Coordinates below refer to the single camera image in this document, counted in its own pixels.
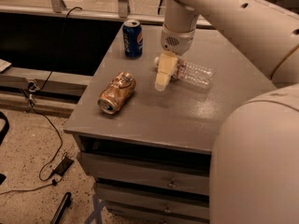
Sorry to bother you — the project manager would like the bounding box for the grey drawer cabinet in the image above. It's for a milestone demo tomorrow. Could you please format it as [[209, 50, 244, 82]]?
[[64, 26, 275, 224]]

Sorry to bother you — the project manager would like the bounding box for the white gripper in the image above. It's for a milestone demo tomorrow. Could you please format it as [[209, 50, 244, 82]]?
[[154, 25, 195, 91]]

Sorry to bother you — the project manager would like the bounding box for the blue pepsi can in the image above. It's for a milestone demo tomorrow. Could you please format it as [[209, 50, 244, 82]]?
[[122, 20, 143, 59]]

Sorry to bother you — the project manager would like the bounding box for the white paper at left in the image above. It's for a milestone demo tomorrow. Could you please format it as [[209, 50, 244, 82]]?
[[0, 59, 11, 73]]

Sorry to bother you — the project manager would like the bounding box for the black strap at left edge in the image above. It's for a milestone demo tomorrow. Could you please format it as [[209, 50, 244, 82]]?
[[0, 110, 10, 147]]

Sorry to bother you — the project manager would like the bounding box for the crushed gold soda can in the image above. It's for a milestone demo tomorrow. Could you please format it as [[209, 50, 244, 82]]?
[[97, 72, 136, 115]]

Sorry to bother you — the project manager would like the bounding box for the black cable on floor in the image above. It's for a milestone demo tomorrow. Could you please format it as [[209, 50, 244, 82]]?
[[0, 7, 83, 196]]

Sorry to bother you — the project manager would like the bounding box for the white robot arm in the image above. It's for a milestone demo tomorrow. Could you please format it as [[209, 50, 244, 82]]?
[[164, 0, 299, 224]]

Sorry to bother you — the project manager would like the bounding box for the black bar on floor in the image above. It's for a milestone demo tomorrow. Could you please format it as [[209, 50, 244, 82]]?
[[50, 192, 72, 224]]

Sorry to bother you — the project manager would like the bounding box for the metal railing frame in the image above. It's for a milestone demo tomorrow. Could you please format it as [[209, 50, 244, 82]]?
[[0, 0, 213, 30]]

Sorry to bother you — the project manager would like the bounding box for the clear plastic water bottle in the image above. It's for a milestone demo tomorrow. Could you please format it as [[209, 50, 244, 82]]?
[[153, 56, 215, 91]]

